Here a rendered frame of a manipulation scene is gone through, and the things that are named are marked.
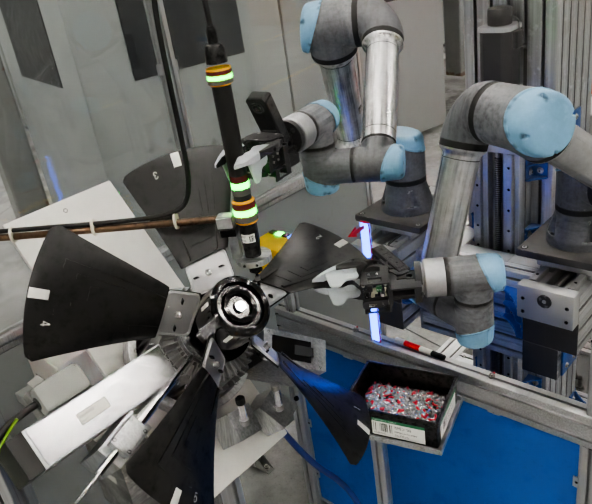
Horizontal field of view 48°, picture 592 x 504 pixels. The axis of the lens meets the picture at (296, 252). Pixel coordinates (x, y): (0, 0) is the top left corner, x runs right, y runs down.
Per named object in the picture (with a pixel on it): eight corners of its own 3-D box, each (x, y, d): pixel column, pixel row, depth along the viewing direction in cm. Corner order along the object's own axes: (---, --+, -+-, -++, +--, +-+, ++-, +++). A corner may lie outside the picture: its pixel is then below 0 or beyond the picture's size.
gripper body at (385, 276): (357, 283, 124) (423, 277, 123) (356, 258, 131) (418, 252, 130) (361, 315, 128) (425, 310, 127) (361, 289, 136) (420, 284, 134)
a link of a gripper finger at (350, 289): (312, 301, 129) (359, 295, 128) (313, 283, 134) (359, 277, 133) (315, 314, 131) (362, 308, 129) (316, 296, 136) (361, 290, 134)
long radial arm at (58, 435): (141, 360, 136) (160, 342, 127) (162, 390, 136) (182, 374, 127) (10, 445, 118) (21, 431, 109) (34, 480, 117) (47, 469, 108)
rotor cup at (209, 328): (163, 332, 124) (188, 307, 114) (204, 280, 133) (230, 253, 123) (223, 380, 126) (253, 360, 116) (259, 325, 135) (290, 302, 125)
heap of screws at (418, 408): (351, 426, 148) (350, 415, 146) (373, 387, 159) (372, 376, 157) (435, 444, 139) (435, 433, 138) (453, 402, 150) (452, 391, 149)
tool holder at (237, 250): (222, 271, 125) (212, 223, 121) (230, 253, 132) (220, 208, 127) (269, 267, 124) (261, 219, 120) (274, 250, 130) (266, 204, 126)
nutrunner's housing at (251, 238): (244, 276, 127) (195, 28, 107) (248, 267, 131) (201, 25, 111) (264, 275, 127) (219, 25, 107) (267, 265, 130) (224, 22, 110)
